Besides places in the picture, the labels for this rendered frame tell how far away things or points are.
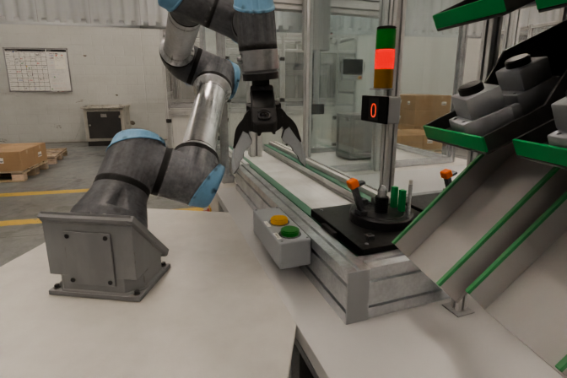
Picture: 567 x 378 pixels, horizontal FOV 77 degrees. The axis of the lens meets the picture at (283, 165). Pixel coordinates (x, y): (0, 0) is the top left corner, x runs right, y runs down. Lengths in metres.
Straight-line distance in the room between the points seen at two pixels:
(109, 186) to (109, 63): 8.23
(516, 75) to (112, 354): 0.71
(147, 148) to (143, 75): 8.02
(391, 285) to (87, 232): 0.57
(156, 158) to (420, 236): 0.56
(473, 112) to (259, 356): 0.47
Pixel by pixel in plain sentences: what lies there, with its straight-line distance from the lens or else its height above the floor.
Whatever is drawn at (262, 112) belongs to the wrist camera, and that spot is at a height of 1.22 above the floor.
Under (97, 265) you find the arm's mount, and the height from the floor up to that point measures 0.93.
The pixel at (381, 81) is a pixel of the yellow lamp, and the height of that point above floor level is 1.28.
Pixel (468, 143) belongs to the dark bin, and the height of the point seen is 1.20.
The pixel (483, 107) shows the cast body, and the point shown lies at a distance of 0.53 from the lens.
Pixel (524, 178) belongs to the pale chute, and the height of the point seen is 1.13.
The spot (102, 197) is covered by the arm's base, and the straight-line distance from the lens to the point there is 0.78.
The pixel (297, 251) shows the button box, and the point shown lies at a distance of 0.76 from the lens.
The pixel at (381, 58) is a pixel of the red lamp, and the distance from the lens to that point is 1.00.
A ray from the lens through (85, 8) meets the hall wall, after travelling 9.20.
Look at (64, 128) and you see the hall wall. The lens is 9.32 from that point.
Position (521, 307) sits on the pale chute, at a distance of 0.54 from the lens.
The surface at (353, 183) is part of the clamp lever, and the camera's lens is 0.78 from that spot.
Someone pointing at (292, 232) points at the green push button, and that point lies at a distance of 0.76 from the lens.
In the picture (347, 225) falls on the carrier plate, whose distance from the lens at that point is 0.81.
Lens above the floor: 1.27
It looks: 13 degrees down
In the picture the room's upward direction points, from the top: straight up
